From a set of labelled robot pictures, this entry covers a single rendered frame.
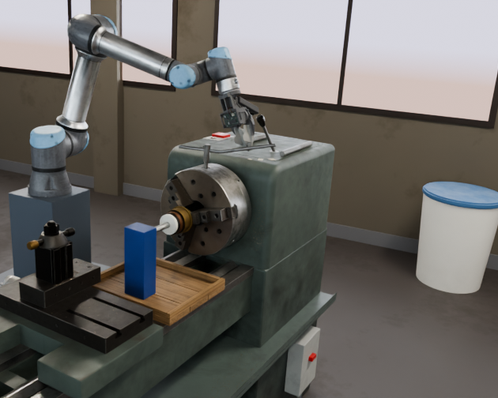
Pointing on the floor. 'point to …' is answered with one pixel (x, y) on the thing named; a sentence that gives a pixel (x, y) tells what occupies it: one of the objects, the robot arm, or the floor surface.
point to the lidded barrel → (456, 234)
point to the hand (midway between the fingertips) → (249, 147)
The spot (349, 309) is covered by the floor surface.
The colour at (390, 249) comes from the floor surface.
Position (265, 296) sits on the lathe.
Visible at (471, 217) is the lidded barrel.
